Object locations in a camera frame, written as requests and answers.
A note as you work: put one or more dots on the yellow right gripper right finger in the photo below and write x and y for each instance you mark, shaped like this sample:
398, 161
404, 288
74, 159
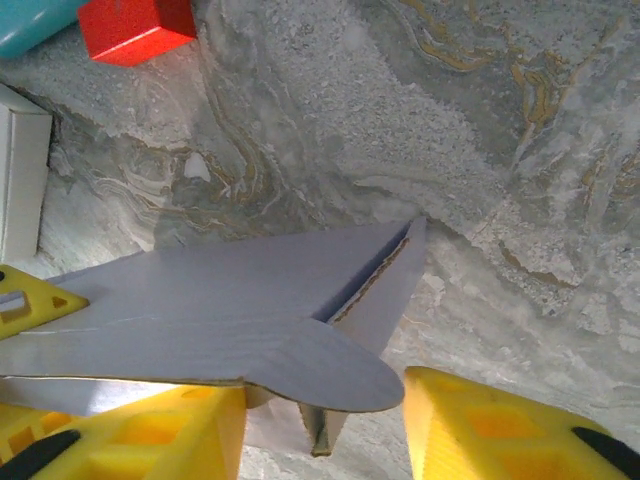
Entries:
500, 435

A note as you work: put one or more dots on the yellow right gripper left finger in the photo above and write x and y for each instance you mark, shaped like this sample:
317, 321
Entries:
150, 445

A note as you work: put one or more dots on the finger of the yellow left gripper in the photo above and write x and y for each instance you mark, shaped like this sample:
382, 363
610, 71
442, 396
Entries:
35, 307

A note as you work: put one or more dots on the white cardboard mailer box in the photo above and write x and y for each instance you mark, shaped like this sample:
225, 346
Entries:
22, 185
210, 310

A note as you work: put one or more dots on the teal cylindrical tube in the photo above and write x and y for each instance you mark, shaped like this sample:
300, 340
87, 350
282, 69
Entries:
30, 22

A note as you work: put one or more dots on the small red block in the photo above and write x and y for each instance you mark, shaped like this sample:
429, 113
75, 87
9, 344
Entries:
132, 30

